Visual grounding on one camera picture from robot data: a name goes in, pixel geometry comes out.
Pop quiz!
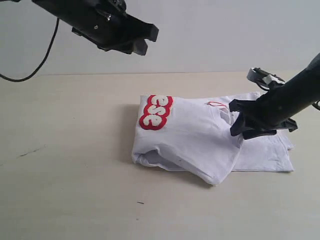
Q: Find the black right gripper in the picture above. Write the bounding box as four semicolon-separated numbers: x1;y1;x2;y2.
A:
229;82;315;140

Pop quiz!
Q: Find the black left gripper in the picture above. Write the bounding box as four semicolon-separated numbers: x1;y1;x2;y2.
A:
33;0;159;56

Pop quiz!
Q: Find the white t-shirt red patch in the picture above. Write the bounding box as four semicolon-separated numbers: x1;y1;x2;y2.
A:
131;94;294;185

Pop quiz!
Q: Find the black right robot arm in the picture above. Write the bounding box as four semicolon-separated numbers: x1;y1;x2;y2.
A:
229;55;320;140

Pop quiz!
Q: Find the orange neck label tag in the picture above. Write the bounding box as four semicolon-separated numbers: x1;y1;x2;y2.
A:
205;101;229;111

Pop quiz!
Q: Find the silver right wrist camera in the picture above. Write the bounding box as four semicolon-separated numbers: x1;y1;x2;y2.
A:
246;67;285;88

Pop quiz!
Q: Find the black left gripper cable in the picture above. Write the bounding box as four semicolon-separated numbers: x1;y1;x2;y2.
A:
0;17;61;83

